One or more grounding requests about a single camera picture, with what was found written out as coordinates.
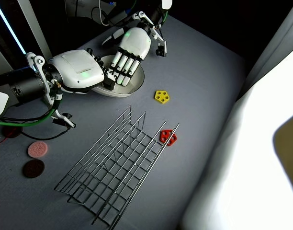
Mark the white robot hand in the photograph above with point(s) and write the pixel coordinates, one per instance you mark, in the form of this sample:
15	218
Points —
77	67
135	40

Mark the white plate two leaf prints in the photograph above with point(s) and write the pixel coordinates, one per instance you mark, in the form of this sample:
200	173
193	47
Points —
137	76

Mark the white robot body shell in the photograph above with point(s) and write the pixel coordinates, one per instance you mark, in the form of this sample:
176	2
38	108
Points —
84	7

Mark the yellow pentagon block with holes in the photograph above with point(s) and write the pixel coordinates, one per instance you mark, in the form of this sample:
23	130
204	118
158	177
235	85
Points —
162	96

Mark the glowing white light strip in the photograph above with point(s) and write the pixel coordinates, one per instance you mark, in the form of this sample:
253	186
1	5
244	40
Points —
11	30

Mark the grey table cloth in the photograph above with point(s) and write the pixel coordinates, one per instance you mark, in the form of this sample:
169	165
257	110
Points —
196	95

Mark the pink round cookie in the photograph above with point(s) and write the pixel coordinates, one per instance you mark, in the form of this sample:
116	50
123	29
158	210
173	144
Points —
37	149

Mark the dark brown round cookie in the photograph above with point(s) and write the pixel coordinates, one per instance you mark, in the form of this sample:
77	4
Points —
11	133
33	169

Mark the red pentagon block with holes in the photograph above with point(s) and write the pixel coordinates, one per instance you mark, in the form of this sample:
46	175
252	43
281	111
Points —
166	135

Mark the white backdrop sheet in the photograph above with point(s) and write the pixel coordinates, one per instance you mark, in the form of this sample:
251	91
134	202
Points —
244	143

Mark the olive brown panel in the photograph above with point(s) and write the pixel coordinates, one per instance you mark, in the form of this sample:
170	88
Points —
290	148

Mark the white frame post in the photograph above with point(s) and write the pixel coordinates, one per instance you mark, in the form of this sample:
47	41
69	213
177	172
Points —
33	24

